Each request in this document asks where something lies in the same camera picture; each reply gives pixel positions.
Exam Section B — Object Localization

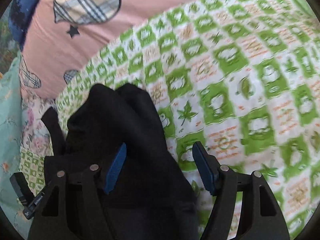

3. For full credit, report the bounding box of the teal floral pillow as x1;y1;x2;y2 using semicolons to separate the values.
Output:
0;55;31;239

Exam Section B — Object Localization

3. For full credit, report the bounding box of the black turtleneck sweater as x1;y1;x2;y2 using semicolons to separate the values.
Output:
41;83;198;239

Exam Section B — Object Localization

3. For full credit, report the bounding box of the green frog checkered blanket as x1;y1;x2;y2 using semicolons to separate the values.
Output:
20;0;319;238

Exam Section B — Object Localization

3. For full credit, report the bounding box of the dark blue starry cloth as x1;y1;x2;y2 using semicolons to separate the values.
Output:
8;0;40;50

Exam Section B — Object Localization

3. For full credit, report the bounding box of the pink floral patterned cloth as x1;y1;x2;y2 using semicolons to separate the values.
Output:
21;95;55;156

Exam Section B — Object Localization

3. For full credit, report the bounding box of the pink plaid heart duvet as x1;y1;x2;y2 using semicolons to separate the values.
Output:
20;0;192;99

